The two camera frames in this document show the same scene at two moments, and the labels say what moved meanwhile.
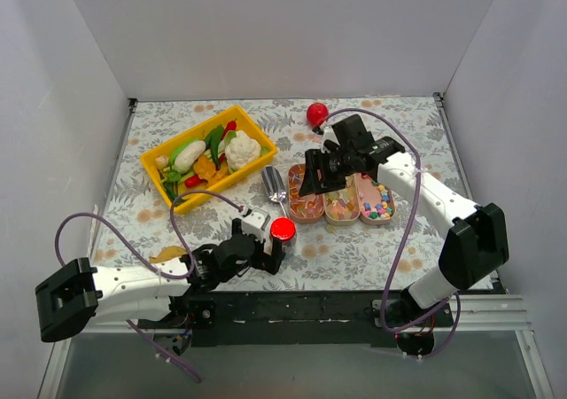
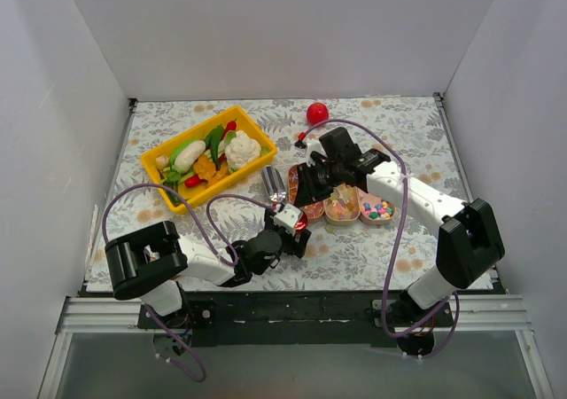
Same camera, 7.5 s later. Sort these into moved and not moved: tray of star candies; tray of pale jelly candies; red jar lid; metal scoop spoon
Moved: red jar lid
Not moved: tray of star candies; metal scoop spoon; tray of pale jelly candies
